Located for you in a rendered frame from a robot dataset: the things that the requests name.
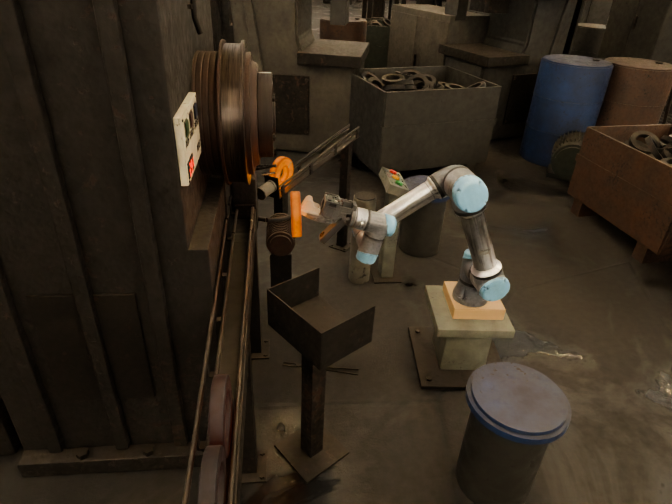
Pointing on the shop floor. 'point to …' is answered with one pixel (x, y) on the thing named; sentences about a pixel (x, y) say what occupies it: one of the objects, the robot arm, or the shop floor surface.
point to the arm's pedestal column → (448, 358)
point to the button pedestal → (383, 272)
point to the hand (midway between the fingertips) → (295, 209)
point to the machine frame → (104, 236)
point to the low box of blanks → (628, 184)
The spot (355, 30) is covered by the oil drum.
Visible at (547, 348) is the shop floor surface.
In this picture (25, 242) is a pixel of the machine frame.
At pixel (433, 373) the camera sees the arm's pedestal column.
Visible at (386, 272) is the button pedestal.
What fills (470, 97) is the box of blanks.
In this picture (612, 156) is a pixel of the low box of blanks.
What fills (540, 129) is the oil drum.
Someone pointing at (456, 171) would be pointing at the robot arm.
